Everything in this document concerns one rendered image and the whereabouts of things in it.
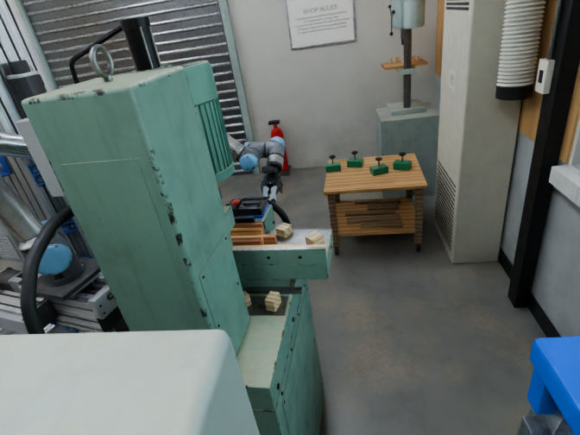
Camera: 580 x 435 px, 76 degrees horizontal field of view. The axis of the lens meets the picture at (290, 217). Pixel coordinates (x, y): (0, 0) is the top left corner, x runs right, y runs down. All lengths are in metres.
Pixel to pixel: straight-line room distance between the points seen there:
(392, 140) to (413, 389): 2.02
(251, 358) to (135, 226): 0.49
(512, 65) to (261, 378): 1.70
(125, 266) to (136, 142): 0.29
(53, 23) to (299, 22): 2.50
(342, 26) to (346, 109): 0.78
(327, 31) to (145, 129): 3.42
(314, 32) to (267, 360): 3.41
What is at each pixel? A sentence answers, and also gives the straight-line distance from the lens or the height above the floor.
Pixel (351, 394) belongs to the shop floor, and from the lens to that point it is 1.95.
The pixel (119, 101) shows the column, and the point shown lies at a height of 1.50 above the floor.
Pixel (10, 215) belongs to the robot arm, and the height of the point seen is 1.17.
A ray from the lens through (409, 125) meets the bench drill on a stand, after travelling 3.28.
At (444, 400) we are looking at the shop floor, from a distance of 1.96.
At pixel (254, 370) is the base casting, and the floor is 0.80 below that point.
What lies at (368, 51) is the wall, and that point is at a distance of 4.06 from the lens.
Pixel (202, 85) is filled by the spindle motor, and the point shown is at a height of 1.46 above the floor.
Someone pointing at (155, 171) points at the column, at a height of 1.37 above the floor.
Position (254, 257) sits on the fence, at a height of 0.93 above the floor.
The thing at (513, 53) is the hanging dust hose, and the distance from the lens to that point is 2.07.
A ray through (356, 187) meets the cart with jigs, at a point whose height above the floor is 0.53.
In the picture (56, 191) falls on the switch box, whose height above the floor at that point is 1.33.
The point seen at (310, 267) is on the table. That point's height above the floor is 0.89.
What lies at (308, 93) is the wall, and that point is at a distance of 4.12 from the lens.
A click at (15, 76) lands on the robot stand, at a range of 1.71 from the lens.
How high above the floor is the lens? 1.59
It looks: 28 degrees down
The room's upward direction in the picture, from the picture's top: 9 degrees counter-clockwise
